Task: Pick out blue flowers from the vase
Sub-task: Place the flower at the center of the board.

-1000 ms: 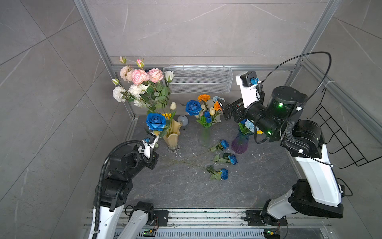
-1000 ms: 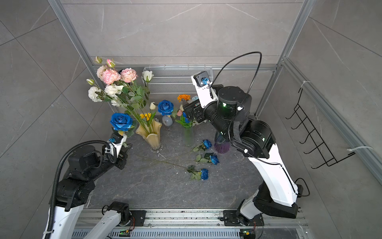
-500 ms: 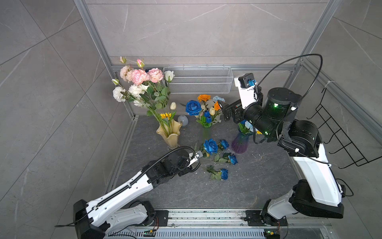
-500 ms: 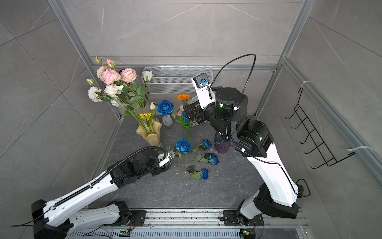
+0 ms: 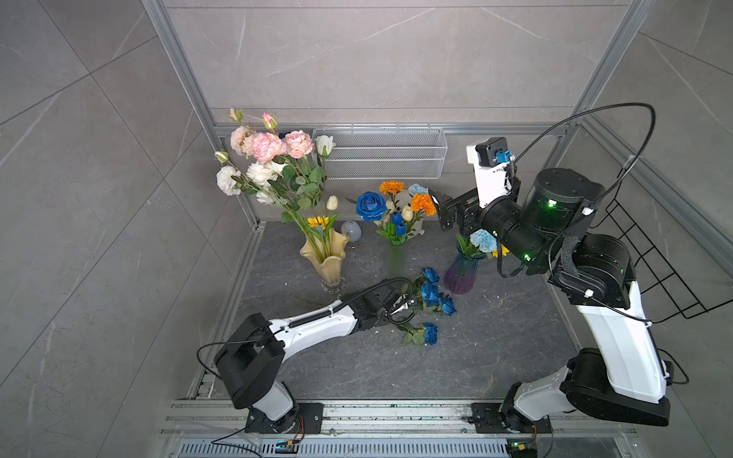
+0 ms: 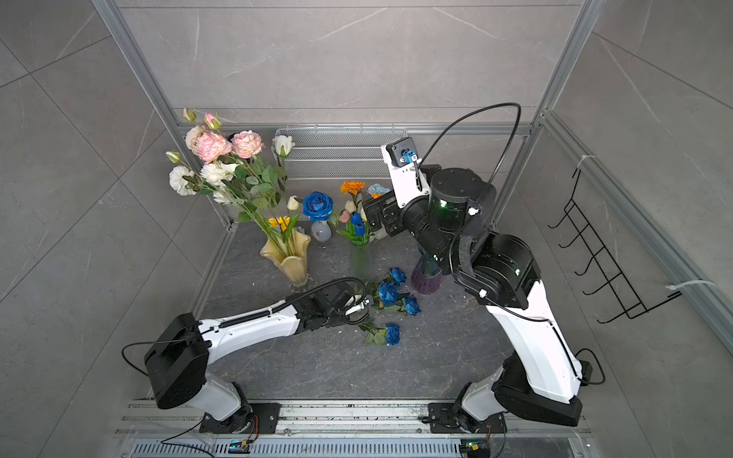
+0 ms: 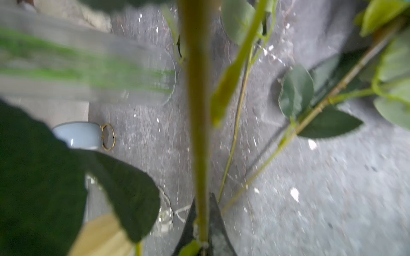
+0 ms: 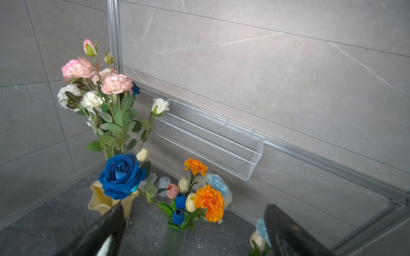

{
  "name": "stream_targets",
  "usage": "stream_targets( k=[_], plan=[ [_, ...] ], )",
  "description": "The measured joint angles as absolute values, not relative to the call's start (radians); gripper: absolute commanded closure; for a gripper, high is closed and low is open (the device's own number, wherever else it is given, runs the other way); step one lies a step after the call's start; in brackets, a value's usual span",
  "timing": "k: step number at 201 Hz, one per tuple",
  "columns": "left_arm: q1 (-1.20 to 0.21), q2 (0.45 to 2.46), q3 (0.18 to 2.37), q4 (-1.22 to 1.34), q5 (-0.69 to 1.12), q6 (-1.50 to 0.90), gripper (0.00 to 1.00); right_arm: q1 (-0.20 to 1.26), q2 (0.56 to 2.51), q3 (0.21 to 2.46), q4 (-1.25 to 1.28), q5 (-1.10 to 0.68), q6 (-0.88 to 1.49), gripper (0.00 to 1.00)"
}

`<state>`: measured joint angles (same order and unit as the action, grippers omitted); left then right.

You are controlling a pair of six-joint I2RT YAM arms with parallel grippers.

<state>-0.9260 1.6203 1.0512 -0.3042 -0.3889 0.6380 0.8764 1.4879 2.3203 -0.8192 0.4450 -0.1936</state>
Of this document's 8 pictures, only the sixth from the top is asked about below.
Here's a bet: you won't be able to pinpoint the small yellow sunflower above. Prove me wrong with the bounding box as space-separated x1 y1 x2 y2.
268 216 291 232

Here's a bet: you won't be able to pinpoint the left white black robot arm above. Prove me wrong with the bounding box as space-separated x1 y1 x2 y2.
144 277 374 434

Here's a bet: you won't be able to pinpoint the clear green glass vase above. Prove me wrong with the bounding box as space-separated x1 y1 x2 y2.
349 244 372 282

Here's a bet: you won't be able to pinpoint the pink rose bud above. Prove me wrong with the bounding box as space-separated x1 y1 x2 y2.
204 113 221 131

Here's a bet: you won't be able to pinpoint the blue rose in grey vase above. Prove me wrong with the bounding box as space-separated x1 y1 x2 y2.
303 192 333 221

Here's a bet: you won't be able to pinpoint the yellow wavy glass vase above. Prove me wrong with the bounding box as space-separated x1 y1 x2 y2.
260 230 311 287

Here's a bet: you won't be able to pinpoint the pink rose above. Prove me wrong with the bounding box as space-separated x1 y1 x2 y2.
193 132 233 163
229 131 265 160

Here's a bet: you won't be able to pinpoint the small grey round vase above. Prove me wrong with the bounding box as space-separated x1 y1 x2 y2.
310 221 332 244

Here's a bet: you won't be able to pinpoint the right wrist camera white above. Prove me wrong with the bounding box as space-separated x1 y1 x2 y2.
380 137 429 209

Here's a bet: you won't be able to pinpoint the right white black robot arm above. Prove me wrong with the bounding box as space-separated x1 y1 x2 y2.
364 165 592 432

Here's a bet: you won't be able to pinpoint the white rose centre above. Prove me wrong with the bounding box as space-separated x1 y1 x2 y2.
200 161 238 188

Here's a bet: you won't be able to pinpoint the cream tulip bud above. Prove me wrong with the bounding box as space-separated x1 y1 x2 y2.
286 196 301 212

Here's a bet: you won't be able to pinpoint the metal base rail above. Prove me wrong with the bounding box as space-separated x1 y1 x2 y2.
105 400 601 457

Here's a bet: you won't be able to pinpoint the light blue carnation middle vase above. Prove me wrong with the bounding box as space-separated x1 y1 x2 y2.
368 183 391 200

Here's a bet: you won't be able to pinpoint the white rose tall stem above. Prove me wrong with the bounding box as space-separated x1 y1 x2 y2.
272 135 294 158

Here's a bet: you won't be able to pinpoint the pink rose lower left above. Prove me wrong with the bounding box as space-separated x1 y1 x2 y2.
193 132 233 163

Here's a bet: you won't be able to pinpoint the pink rose middle left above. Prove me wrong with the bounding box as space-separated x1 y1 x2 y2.
229 131 265 160

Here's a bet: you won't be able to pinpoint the black wire hook rack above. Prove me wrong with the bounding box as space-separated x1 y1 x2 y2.
548 169 683 324

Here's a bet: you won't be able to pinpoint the black corrugated cable conduit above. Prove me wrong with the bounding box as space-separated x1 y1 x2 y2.
216 277 368 330

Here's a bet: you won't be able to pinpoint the blue rose picked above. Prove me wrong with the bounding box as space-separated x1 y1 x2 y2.
366 281 399 309
385 267 407 286
399 296 421 316

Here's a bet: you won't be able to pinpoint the purple glass vase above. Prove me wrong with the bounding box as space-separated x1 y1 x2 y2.
410 256 443 295

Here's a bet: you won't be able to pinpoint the orange carnation small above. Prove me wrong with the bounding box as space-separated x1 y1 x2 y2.
340 181 366 196

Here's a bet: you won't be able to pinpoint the small white rose left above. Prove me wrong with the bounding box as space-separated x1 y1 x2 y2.
169 165 197 197

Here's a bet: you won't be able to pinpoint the blue rose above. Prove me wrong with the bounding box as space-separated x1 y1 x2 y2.
360 323 401 347
303 192 333 221

